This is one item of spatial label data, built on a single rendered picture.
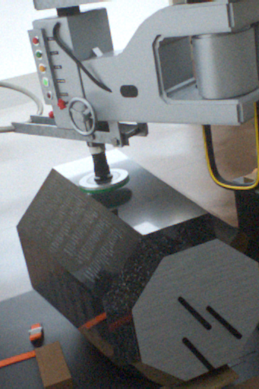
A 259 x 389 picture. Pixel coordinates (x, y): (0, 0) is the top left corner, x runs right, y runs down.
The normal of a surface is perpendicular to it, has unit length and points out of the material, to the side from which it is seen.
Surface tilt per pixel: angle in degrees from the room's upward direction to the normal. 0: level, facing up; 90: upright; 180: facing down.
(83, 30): 90
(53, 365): 0
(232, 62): 90
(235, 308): 90
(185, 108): 90
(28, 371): 0
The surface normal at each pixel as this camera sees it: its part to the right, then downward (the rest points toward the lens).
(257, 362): -0.18, -0.91
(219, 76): -0.35, 0.40
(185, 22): -0.64, 0.39
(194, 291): 0.37, 0.28
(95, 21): 0.75, 0.11
